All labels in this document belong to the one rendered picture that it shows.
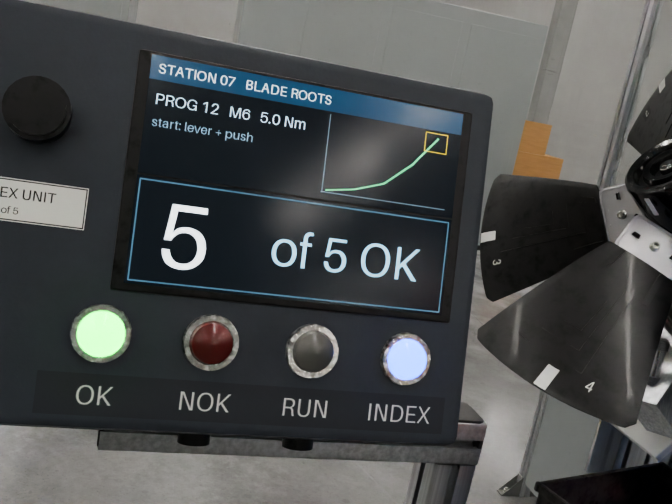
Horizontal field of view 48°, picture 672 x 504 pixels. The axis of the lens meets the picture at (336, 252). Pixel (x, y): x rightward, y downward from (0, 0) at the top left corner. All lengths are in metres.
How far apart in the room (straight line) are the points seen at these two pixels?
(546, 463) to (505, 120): 4.65
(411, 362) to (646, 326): 0.68
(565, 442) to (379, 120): 2.23
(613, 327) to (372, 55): 5.63
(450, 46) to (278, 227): 6.36
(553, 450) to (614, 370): 1.64
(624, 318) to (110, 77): 0.79
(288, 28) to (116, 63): 6.06
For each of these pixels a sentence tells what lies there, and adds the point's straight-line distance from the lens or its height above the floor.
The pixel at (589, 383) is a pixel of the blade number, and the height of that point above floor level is 0.95.
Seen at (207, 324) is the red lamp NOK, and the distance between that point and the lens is 0.36.
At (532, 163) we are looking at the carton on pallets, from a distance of 9.25.
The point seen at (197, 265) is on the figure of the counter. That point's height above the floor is 1.15.
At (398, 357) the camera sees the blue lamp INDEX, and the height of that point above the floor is 1.12.
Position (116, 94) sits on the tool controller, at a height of 1.22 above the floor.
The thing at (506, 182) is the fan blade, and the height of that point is 1.14.
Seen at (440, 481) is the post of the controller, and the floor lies 1.01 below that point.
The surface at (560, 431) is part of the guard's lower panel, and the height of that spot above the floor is 0.31.
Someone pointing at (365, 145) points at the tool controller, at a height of 1.22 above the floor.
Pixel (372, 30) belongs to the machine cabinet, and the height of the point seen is 1.71.
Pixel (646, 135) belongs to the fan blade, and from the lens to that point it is 1.40.
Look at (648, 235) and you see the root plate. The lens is 1.10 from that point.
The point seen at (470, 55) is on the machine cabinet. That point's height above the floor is 1.67.
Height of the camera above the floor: 1.25
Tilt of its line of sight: 13 degrees down
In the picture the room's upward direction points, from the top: 11 degrees clockwise
